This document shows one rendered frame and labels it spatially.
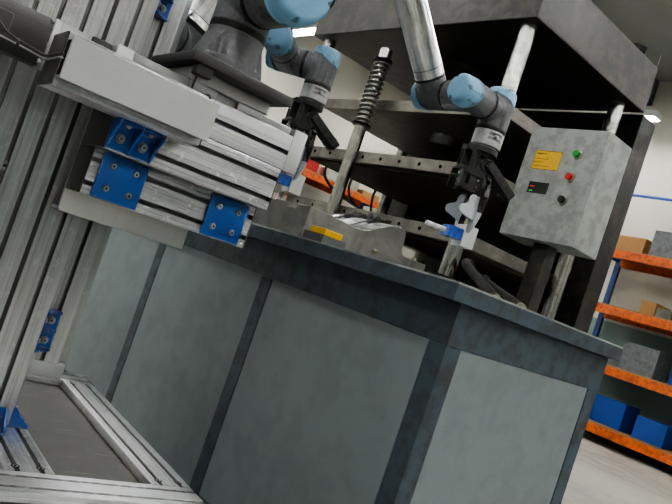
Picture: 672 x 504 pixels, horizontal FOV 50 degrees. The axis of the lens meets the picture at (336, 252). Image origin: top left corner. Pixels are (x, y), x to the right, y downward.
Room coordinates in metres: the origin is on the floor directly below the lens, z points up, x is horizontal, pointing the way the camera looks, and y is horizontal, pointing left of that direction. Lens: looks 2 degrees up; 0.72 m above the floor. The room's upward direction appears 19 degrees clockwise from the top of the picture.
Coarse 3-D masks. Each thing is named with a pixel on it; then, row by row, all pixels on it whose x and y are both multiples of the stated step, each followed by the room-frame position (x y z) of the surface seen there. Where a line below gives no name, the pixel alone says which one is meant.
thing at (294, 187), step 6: (282, 174) 1.88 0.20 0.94; (288, 174) 1.93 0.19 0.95; (282, 180) 1.89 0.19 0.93; (288, 180) 1.89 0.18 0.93; (294, 180) 1.90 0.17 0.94; (300, 180) 1.90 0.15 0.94; (288, 186) 1.90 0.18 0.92; (294, 186) 1.90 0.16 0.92; (300, 186) 1.91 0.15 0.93; (288, 192) 1.92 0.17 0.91; (294, 192) 1.90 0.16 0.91; (300, 192) 1.91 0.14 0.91
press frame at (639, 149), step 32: (576, 128) 3.20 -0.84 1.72; (640, 128) 2.98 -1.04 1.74; (640, 160) 3.03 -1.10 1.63; (480, 224) 3.54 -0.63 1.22; (608, 224) 2.98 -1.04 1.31; (576, 256) 3.04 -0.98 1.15; (608, 256) 3.03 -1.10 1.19; (512, 288) 3.31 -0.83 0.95; (576, 288) 3.01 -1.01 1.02; (576, 320) 2.97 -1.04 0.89
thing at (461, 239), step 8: (432, 224) 1.73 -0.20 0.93; (448, 224) 1.74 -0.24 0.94; (464, 224) 1.75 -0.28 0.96; (440, 232) 1.77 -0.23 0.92; (448, 232) 1.73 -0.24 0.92; (456, 232) 1.74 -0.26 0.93; (464, 232) 1.74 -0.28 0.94; (472, 232) 1.75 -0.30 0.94; (456, 240) 1.77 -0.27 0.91; (464, 240) 1.74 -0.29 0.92; (472, 240) 1.75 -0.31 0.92; (464, 248) 1.78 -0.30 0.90; (472, 248) 1.75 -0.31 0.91
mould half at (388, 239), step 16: (256, 208) 2.11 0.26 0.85; (272, 208) 2.05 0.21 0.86; (288, 208) 1.99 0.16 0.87; (304, 208) 1.94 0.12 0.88; (272, 224) 2.03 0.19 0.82; (288, 224) 1.97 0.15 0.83; (304, 224) 1.92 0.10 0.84; (320, 224) 1.95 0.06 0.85; (336, 224) 1.98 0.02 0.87; (368, 224) 2.14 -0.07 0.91; (384, 224) 2.13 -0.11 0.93; (352, 240) 2.03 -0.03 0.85; (368, 240) 2.07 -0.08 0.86; (384, 240) 2.11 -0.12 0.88; (400, 240) 2.15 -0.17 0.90; (384, 256) 2.12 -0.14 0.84; (400, 256) 2.16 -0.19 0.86
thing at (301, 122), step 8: (296, 104) 1.89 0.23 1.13; (304, 104) 1.88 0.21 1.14; (312, 104) 1.88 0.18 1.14; (288, 112) 1.90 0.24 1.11; (296, 112) 1.90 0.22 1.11; (304, 112) 1.89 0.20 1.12; (312, 112) 1.90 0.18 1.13; (320, 112) 1.92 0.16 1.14; (288, 120) 1.88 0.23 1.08; (296, 120) 1.86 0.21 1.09; (304, 120) 1.89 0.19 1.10; (296, 128) 1.87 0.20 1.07; (304, 128) 1.88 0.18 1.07; (312, 128) 1.89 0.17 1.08
